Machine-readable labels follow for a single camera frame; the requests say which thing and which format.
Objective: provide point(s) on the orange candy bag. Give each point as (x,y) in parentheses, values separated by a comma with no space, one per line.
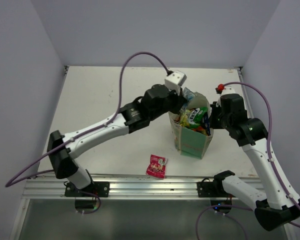
(201,130)

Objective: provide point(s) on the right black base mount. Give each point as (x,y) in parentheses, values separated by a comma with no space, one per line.
(209,188)

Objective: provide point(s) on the green paper bag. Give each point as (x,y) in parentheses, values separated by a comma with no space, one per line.
(188,142)

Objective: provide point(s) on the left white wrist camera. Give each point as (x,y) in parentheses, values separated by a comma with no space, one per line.
(175,80)

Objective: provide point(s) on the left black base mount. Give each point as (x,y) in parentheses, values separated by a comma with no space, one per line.
(99,188)

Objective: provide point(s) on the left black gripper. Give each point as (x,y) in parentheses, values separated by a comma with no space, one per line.
(179,100)

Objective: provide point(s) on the blue snack bag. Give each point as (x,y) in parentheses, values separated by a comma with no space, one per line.
(205,124)

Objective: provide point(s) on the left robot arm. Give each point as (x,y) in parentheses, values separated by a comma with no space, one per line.
(64,149)

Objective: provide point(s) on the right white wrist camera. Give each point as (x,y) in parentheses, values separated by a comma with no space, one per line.
(223,89)

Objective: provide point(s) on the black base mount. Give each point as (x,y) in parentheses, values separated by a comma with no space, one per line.
(209,188)
(99,188)

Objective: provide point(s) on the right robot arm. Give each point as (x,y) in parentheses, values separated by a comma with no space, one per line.
(279,203)

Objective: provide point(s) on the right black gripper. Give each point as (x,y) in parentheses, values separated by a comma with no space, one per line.
(213,124)

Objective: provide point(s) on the green Fox's candy bag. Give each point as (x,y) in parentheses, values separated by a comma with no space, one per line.
(192,118)

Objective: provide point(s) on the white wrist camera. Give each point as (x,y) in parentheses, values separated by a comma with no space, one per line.
(223,89)
(175,80)

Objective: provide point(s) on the aluminium mounting rail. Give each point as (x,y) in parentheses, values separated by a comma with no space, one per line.
(121,187)

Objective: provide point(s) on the small grey snack packet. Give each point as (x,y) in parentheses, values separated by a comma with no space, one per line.
(189,96)

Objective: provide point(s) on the small pink snack packet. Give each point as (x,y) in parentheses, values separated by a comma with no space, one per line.
(157,166)

